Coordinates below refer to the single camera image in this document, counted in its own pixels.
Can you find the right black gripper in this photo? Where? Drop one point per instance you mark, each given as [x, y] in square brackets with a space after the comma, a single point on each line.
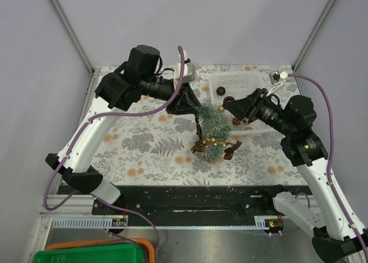
[249, 107]

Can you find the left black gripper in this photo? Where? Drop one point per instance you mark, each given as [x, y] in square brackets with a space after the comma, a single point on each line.
[185, 102]

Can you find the white plastic basket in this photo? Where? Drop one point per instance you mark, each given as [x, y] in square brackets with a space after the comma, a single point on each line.
[239, 85]

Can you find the small green christmas tree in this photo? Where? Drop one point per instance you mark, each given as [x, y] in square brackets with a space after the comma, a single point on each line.
[209, 109]

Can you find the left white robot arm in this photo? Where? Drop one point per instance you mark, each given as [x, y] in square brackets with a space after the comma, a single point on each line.
[73, 162]

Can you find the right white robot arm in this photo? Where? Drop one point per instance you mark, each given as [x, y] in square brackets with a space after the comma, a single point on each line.
[336, 232]

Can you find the small pine cone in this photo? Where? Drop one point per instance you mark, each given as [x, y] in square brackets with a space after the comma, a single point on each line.
[236, 121]

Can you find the small gold bauble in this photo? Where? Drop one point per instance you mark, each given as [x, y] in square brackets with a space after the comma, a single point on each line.
[221, 109]

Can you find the brown shiny bauble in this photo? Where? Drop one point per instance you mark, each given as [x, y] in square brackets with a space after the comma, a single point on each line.
[220, 91]

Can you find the floral patterned table mat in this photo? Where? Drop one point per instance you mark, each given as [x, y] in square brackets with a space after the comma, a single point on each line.
[156, 150]

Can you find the orange plastic bin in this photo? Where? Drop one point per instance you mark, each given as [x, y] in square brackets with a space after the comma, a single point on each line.
[145, 244]

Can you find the green plastic bin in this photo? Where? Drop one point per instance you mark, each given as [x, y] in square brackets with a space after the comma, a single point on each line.
[113, 253]

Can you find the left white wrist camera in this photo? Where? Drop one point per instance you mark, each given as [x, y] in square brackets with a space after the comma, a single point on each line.
[189, 71]

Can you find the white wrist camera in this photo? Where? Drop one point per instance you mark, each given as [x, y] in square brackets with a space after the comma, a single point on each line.
[189, 71]
[277, 79]

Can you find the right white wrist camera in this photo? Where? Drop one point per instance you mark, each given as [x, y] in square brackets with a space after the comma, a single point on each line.
[277, 79]

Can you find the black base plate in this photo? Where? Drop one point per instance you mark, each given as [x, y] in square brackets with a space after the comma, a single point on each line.
[198, 206]

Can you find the aluminium frame rail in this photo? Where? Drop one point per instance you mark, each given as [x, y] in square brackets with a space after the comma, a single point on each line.
[76, 206]

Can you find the white slotted cable duct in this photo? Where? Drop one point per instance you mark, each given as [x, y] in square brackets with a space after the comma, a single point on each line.
[89, 223]

